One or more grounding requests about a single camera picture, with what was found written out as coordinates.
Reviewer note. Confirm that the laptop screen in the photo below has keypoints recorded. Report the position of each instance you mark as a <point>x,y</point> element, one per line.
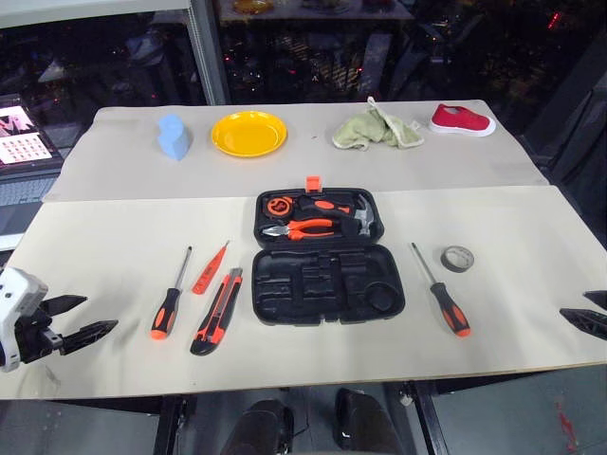
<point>21,132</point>

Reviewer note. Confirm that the yellow plate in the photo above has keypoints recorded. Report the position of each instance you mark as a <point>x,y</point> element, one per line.
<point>249,134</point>

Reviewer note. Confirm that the beige paper sheet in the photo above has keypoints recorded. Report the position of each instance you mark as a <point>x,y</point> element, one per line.
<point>118,365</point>
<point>308,166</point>

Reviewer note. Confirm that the black table frame leg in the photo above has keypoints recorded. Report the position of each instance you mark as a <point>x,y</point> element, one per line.
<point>168,426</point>
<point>427,417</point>

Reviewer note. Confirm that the orange black tape measure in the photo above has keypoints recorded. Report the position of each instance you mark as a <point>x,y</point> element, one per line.
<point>280,206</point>

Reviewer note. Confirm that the black tool case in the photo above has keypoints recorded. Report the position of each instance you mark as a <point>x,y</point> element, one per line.
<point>327,294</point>

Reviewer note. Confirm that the orange plastic block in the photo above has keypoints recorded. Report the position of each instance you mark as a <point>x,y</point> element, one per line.
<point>314,183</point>

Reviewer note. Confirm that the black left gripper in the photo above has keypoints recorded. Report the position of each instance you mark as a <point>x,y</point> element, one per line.
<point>33,336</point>

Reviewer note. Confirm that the blue sponge block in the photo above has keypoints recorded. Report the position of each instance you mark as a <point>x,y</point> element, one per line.
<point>171,137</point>

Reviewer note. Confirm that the orange voltage tester pen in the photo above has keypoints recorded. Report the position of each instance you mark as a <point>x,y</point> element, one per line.
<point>208,272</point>

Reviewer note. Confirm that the dark rounded shape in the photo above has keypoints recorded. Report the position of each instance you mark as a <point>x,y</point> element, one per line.
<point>365,422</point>
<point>258,429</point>

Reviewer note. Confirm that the red shoe with white sole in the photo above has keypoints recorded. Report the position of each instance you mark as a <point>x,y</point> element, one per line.
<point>460,119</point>

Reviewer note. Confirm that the green cloth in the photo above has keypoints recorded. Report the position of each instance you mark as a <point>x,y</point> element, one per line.
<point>367,130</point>

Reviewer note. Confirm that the grey metal pillar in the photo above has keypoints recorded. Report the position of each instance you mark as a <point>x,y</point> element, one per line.
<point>206,52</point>

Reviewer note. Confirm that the orange black utility knife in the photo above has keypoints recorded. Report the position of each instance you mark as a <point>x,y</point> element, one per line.
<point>215,317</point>

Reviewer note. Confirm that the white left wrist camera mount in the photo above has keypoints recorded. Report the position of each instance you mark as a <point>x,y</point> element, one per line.
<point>16,289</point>

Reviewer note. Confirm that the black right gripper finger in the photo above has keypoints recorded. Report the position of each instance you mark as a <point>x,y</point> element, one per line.
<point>590,323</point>
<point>600,298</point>

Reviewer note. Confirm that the grey tape roll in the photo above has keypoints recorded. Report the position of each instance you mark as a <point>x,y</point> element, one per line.
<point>448,265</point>

